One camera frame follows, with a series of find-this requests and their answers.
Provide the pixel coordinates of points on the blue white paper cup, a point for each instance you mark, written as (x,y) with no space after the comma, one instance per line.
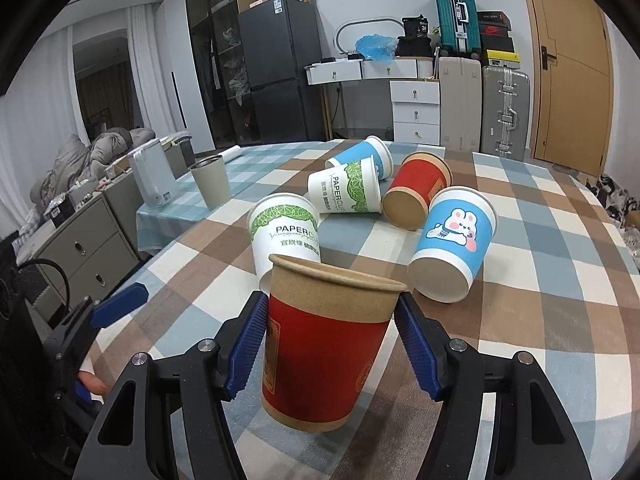
(367,152)

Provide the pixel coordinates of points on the black bag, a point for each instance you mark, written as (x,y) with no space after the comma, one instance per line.
(414,42)

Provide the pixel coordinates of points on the black refrigerator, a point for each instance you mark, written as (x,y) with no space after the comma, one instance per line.
(280,60)

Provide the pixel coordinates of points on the brown blue checked tablecloth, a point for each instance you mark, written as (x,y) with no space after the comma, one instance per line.
(530,285)

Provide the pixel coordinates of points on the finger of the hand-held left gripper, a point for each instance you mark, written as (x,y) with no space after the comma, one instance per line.
(120,302)

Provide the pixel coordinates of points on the black yellow shoebox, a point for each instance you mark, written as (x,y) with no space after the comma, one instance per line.
(502,58)

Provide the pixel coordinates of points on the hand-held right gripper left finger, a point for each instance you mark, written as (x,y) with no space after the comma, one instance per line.
(244,357)

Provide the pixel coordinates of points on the person's left hand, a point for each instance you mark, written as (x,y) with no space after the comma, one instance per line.
(93,385)

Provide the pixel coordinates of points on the beige suitcase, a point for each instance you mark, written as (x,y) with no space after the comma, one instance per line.
(460,105)

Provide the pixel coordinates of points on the blue plastic bag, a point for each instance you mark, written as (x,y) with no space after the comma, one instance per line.
(375,47)

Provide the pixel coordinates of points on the oval mirror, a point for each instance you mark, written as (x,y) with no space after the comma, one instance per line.
(345,27)

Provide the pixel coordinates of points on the white green leaf paper cup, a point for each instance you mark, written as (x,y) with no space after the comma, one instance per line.
(340,185)
(282,240)

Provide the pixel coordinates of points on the glass door cabinet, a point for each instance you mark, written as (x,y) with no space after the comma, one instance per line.
(220,60)

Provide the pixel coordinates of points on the blue checked cloth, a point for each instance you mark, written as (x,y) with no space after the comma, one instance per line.
(185,220)

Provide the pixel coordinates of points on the silver suitcase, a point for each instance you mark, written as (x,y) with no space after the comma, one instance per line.
(502,110)

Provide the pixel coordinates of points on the patterned cloth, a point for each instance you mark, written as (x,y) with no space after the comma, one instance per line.
(617,200)

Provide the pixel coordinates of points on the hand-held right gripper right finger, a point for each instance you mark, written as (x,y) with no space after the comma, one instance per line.
(419,352)

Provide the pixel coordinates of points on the grey padded jacket pile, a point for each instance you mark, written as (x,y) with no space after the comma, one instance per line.
(100,152)

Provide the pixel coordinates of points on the blue bunny paper cup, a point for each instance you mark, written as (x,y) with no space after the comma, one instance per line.
(450,242)

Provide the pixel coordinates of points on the grey tumbler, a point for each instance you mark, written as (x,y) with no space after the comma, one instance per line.
(211,182)

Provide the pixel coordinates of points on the teal suitcase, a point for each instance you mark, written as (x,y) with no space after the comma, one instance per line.
(455,15)

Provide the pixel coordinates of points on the white tabletop appliance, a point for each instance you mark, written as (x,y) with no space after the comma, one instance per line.
(152,175)

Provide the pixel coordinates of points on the red kraft paper cup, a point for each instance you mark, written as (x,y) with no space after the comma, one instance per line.
(420,180)
(325,360)

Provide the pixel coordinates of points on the grey drawer cabinet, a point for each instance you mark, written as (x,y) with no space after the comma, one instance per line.
(85,250)

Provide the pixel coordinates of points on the wooden door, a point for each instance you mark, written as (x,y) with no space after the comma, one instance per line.
(570,75)

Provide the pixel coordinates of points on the white paper roll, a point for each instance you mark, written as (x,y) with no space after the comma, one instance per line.
(231,152)

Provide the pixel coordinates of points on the white drawer dresser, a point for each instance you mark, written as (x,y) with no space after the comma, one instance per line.
(415,110)

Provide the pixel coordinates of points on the white curtain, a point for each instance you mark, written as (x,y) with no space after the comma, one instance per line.
(150,70)

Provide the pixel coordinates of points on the black red shoebox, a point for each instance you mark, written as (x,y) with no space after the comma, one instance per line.
(494,22)

